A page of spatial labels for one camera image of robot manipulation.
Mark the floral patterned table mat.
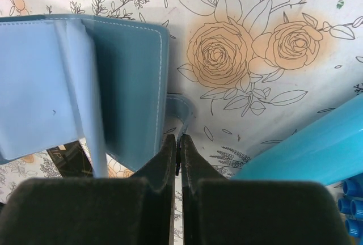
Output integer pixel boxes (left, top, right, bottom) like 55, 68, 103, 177
1, 0, 362, 177

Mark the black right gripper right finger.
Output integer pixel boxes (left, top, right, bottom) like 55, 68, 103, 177
180, 135, 351, 244

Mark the cyan plastic marker tube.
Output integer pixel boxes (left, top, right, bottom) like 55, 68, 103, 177
232, 95, 362, 185

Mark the black VIP card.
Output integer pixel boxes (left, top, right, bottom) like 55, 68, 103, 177
47, 141, 93, 178

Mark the blue toy brick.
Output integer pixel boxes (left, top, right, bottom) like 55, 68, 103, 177
337, 175, 362, 244

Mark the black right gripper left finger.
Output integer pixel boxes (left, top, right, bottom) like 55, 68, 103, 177
1, 134, 176, 244

